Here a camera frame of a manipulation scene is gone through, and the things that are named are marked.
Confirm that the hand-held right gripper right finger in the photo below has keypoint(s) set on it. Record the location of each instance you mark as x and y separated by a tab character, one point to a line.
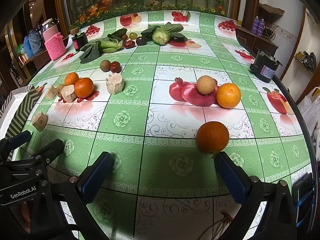
232	180

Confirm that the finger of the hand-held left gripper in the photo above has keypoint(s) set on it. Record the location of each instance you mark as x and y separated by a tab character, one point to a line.
17	140
50	150

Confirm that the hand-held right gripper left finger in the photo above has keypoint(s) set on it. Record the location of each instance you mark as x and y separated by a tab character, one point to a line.
96	177

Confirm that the striped cardboard box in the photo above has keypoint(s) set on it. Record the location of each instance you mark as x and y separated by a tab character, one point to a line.
18	112

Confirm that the large dark orange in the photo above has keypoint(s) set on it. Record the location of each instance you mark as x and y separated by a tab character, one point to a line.
212	137

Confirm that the small brown longan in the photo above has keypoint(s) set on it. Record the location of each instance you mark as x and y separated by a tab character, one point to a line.
59	90
105	65

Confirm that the orange tangerine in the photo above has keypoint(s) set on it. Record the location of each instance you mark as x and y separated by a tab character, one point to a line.
84	87
71	78

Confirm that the round tan cake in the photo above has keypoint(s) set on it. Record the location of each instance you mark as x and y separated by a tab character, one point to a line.
115	83

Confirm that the bright orange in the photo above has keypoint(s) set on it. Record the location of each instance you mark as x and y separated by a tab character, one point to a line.
228	95

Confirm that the green packet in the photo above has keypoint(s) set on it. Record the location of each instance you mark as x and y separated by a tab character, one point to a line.
21	50

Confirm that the green fruit print tablecloth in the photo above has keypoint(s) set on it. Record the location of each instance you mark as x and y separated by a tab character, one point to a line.
150	105

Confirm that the large round brown fruit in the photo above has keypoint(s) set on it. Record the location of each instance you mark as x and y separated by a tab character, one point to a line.
205	85

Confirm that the pink knitted sleeve jar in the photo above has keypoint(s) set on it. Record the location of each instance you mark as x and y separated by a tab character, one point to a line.
53	43

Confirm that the white plastic bag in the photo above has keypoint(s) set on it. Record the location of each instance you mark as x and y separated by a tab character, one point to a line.
308	110

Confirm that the red jujube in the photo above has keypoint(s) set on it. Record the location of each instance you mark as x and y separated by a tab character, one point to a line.
115	66
129	44

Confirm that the dark red small box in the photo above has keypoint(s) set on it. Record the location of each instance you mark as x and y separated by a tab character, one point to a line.
79	40

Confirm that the black electrical device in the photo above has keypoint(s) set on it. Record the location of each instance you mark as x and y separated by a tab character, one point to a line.
265	66

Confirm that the green bok choy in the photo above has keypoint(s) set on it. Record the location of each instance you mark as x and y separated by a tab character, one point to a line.
107	46
160	36

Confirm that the small brown fruit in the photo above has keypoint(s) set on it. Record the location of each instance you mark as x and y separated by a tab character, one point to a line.
124	37

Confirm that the dark green avocado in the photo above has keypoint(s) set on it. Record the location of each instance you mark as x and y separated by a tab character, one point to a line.
118	32

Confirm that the wooden sideboard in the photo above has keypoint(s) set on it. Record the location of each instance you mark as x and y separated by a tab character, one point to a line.
260	43

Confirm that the small green fruit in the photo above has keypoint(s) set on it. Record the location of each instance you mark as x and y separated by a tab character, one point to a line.
133	35

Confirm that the dark purple plum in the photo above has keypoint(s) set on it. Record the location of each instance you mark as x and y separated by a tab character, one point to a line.
140	41

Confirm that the dark purple vegetable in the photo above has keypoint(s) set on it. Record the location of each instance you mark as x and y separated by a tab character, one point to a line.
178	39

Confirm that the purple bottle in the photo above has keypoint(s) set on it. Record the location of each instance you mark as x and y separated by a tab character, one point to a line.
261	26
255	25

